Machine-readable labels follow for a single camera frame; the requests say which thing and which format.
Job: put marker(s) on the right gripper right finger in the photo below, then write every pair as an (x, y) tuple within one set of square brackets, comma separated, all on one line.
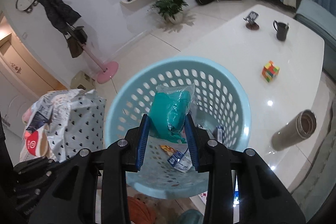
[(262, 196)]

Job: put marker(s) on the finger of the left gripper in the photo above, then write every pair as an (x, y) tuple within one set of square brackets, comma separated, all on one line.
[(32, 179)]

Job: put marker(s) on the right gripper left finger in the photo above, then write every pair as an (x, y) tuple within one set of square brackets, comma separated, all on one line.
[(71, 197)]

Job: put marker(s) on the teal packaged cloth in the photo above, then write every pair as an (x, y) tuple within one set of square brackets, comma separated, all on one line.
[(168, 110)]

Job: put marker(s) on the blue white carton box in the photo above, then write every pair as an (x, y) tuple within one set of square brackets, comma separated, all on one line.
[(218, 134)]

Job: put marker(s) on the red white paper cup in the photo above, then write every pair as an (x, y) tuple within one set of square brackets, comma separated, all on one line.
[(35, 144)]

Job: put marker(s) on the blue silver snack bag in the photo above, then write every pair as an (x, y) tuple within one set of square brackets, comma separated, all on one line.
[(40, 114)]

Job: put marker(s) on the orange plastic bag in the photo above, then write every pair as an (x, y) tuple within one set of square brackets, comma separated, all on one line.
[(139, 212)]

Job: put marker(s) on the heart pattern plastic bag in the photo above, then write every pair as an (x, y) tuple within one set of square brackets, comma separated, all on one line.
[(77, 122)]

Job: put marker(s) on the steel thermos flask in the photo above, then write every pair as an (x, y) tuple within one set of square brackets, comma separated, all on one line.
[(295, 131)]

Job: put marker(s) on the small blue white wrapper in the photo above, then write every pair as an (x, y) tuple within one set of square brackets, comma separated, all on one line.
[(181, 161)]

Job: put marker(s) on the light blue laundry basket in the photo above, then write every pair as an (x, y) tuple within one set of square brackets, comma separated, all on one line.
[(219, 100)]

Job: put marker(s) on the beige small stool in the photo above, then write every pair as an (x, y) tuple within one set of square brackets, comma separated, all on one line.
[(82, 81)]

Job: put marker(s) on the colourful puzzle cube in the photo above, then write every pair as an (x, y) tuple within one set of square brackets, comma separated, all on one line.
[(270, 71)]

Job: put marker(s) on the pink coat rack stand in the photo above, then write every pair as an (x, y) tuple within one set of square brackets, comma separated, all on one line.
[(107, 70)]

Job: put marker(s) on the brown hanging handbag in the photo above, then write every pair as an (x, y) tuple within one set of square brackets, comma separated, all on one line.
[(76, 37)]

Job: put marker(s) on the black hanging coat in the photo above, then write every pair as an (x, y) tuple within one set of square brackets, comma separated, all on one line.
[(60, 14)]

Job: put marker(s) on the black mug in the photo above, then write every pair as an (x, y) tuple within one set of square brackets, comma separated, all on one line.
[(281, 30)]

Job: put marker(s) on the phone stand on coaster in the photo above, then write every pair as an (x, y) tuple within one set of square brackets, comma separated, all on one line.
[(250, 20)]

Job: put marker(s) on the green potted plant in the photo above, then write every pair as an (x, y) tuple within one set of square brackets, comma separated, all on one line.
[(170, 10)]

